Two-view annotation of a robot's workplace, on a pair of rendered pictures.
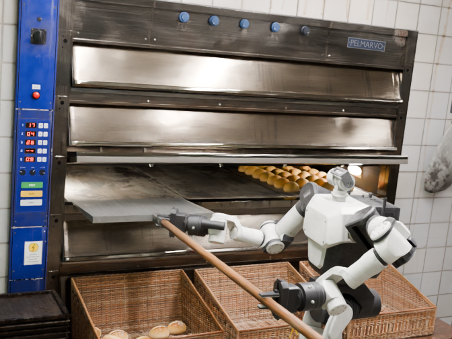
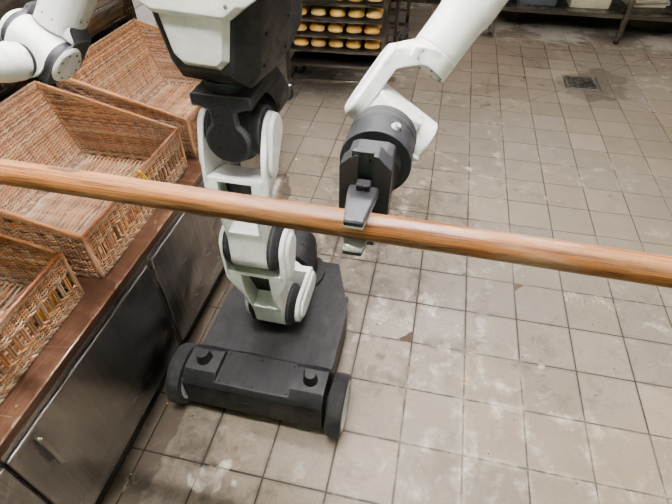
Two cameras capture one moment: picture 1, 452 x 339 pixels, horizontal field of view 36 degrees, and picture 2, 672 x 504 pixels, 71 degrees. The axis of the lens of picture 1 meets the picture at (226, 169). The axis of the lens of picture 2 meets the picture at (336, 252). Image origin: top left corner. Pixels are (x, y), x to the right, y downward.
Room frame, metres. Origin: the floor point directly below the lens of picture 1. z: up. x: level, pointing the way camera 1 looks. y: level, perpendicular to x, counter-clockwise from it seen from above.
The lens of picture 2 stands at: (1.79, 0.14, 1.51)
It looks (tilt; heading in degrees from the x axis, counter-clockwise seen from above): 44 degrees down; 310
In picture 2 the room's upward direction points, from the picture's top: straight up
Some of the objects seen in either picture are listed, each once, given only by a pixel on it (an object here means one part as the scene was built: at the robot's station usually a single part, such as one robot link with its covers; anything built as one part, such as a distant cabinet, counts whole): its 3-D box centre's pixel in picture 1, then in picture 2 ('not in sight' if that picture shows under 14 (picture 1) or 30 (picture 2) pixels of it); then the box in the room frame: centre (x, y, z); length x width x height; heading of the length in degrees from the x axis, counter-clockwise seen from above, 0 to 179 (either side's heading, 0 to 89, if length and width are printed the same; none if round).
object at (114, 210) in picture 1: (142, 206); not in sight; (3.01, 0.36, 1.19); 0.55 x 0.36 x 0.03; 117
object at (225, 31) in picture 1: (257, 35); not in sight; (3.40, -0.09, 1.99); 1.80 x 0.08 x 0.21; 118
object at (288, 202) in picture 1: (241, 203); not in sight; (3.40, -0.09, 1.16); 1.80 x 0.06 x 0.04; 118
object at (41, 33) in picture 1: (39, 30); not in sight; (2.84, 0.80, 1.92); 0.06 x 0.04 x 0.11; 118
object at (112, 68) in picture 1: (255, 76); not in sight; (3.38, -0.10, 1.80); 1.79 x 0.11 x 0.19; 118
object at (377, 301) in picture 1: (346, 298); (248, 101); (2.60, -0.52, 1.00); 0.28 x 0.13 x 0.18; 117
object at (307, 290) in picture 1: (293, 298); (374, 172); (2.05, -0.25, 1.19); 0.12 x 0.10 x 0.13; 117
